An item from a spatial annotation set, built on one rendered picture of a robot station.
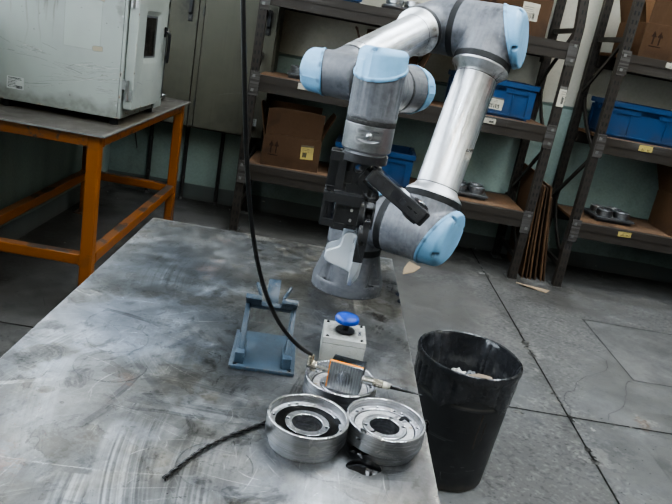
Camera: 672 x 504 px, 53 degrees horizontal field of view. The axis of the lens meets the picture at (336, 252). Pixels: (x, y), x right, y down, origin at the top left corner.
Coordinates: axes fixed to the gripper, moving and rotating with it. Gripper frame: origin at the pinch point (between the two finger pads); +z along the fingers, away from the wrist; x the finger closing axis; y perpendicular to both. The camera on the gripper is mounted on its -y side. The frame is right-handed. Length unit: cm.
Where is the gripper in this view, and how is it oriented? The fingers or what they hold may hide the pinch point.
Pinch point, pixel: (354, 277)
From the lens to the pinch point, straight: 108.5
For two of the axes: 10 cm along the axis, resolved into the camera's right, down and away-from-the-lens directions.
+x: -0.4, 3.0, -9.5
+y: -9.8, -1.8, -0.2
